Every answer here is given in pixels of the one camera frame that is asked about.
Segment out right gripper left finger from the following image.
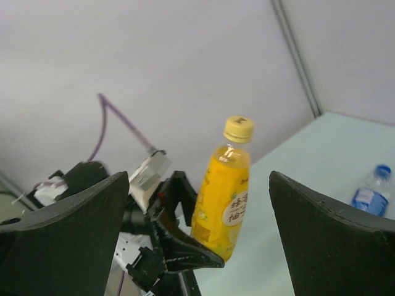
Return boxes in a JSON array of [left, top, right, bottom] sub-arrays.
[[1, 171, 129, 295]]

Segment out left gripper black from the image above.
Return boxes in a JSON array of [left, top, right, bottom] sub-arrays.
[[121, 171, 225, 295]]

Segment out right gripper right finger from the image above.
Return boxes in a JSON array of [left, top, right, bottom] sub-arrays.
[[269, 171, 394, 295]]

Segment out yellow juice bottle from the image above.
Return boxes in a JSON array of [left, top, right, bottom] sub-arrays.
[[191, 116, 254, 261]]

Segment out clear water bottle blue label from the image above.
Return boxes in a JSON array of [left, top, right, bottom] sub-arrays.
[[350, 164, 394, 217]]

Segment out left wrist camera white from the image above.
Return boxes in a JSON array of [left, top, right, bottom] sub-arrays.
[[129, 150, 171, 214]]

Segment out left aluminium frame post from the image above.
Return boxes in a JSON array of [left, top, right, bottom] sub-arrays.
[[271, 0, 323, 118]]

